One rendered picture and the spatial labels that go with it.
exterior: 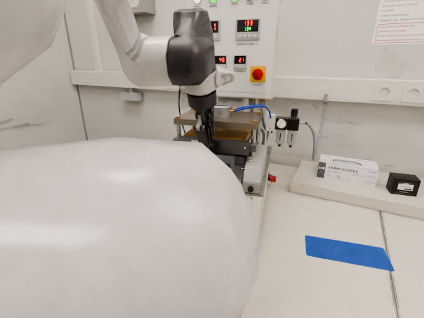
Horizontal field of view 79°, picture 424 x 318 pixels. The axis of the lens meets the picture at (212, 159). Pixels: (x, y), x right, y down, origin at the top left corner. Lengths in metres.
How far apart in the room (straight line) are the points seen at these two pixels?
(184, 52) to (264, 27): 0.52
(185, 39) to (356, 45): 0.96
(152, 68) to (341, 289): 0.68
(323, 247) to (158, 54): 0.71
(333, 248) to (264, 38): 0.72
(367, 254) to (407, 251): 0.13
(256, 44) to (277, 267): 0.72
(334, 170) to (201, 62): 0.87
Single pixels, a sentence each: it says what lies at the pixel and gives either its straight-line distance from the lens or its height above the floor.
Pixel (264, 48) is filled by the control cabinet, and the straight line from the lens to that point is 0.99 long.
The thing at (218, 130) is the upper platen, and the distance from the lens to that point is 0.89.
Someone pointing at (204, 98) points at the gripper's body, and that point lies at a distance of 0.65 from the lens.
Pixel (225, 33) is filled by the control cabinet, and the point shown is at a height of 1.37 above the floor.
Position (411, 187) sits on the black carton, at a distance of 1.25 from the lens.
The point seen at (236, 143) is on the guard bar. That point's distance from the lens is 0.80.
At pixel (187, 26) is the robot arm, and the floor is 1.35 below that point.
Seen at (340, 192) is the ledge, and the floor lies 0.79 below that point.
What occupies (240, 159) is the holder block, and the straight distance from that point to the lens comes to 0.84.
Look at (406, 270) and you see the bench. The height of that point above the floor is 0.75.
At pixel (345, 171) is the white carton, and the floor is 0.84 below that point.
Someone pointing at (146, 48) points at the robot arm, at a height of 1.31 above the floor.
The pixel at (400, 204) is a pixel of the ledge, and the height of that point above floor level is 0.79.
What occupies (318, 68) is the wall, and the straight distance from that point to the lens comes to 1.37.
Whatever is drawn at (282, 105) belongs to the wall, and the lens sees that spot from 1.41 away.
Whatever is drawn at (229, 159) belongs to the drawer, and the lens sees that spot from 0.80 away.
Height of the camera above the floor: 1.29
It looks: 21 degrees down
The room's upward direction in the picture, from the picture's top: straight up
